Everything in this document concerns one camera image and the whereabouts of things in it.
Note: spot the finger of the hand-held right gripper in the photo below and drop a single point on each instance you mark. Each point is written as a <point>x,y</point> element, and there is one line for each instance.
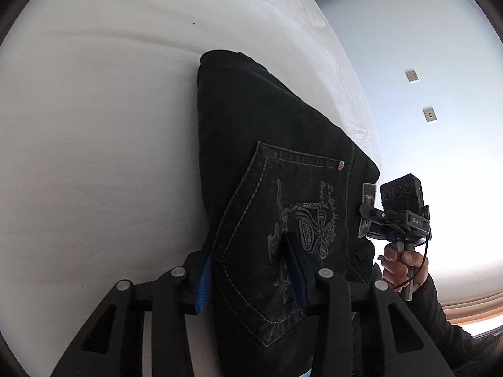
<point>373,212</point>
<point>379,233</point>

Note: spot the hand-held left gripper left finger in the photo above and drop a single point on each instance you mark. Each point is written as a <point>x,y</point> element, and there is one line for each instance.
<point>204,284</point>

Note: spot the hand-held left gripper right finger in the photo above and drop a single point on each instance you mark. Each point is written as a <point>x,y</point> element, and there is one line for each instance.
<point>298,282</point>

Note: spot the black denim pants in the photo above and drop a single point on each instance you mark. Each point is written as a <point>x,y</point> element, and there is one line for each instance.
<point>255,125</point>

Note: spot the person's right forearm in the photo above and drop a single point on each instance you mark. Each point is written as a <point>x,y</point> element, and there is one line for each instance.
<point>436,310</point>

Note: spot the person's right hand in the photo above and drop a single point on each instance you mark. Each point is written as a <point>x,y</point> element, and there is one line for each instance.
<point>410,263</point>

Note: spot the person's black clothing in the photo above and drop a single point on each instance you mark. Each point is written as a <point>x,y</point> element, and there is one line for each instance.
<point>483,357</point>

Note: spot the white bed sheet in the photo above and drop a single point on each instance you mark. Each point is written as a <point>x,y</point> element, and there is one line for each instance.
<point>98,125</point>

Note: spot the white wall outlet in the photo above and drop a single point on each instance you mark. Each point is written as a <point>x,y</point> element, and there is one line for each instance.
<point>412,75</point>
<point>430,114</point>

